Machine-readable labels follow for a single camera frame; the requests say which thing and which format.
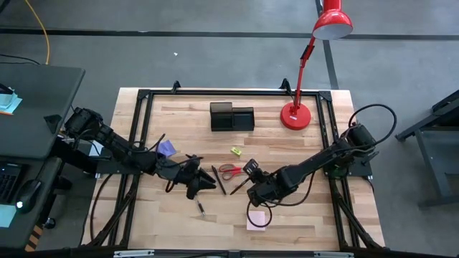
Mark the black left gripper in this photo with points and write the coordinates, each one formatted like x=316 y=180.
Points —
x=179 y=172

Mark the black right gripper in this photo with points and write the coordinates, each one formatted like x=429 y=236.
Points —
x=269 y=190

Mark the thick black marker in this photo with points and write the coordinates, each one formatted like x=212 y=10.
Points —
x=218 y=180

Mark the thin dark pen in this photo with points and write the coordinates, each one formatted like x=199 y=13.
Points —
x=238 y=188

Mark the clear silver ballpoint pen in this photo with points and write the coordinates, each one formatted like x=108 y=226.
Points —
x=200 y=208

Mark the pink sticky note pad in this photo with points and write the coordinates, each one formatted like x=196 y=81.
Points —
x=256 y=218

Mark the purple sticky note pad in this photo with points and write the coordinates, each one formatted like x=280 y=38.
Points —
x=166 y=148

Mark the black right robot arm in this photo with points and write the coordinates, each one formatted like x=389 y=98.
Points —
x=308 y=165

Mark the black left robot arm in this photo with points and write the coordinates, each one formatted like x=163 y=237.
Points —
x=114 y=143

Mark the black mesh desk organizer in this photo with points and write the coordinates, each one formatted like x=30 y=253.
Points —
x=222 y=116

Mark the black metal table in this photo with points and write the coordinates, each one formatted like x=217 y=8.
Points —
x=423 y=130

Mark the black computer mouse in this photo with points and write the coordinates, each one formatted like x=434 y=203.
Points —
x=28 y=195

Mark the black side desk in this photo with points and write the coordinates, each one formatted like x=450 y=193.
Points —
x=36 y=107

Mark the black keyboard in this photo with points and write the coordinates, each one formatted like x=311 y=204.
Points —
x=7 y=182

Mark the light blue paper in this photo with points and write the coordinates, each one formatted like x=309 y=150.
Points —
x=7 y=216

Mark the light blue note stack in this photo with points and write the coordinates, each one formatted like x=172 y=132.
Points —
x=9 y=102

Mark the black aluminium table frame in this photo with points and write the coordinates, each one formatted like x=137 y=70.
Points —
x=233 y=92

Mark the silver aluminium post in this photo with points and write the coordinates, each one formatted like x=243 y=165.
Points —
x=333 y=254
x=132 y=254

